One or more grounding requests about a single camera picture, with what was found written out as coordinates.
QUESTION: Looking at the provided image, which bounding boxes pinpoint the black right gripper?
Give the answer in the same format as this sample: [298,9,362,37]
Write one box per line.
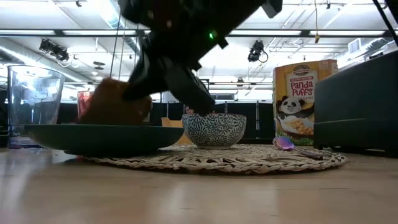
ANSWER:
[118,0,265,116]

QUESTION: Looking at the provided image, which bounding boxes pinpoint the patterned ceramic bowl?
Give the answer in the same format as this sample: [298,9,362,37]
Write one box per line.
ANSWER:
[182,113,248,150]

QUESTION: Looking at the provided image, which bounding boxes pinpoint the brown bread toast slice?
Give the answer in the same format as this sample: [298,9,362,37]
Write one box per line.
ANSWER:
[78,77,154,126]

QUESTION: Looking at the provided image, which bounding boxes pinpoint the teal round plate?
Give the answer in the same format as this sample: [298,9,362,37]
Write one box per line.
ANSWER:
[24,123,185,157]

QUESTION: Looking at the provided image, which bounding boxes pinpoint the iridescent purple metal spoon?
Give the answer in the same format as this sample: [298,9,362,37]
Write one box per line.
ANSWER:
[272,136,325,158]

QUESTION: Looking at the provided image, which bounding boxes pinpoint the Panda Puffs cereal box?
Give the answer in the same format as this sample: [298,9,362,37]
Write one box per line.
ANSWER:
[272,59,340,147]

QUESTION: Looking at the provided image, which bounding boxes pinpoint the yellow plastic bin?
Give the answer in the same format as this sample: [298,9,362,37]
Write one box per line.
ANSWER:
[160,117,194,146]

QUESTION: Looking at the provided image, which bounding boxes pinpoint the black room partition panels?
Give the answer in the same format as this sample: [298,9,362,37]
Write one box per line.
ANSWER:
[58,101,275,144]

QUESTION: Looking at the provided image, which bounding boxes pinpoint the round woven straw placemat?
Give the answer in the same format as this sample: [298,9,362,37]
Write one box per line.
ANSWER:
[83,142,349,175]

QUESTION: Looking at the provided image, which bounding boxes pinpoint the black ceiling spotlight cluster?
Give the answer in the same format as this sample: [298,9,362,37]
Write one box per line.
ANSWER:
[38,39,71,62]

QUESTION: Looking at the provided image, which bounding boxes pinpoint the clear drinking glass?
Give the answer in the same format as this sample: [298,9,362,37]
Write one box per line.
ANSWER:
[7,65,67,147]

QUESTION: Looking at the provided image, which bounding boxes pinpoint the black two-slot toaster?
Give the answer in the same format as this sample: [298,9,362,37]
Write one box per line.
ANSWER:
[313,49,398,154]

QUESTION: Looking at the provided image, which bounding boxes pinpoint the black vertical pole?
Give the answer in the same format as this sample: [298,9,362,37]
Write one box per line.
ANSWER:
[372,0,398,46]

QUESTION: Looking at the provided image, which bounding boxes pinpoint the black ceiling camera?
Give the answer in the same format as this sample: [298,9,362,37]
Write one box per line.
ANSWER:
[247,39,269,63]

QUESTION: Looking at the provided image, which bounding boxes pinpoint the hanging ceiling cable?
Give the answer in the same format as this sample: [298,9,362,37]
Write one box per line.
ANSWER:
[313,0,322,44]

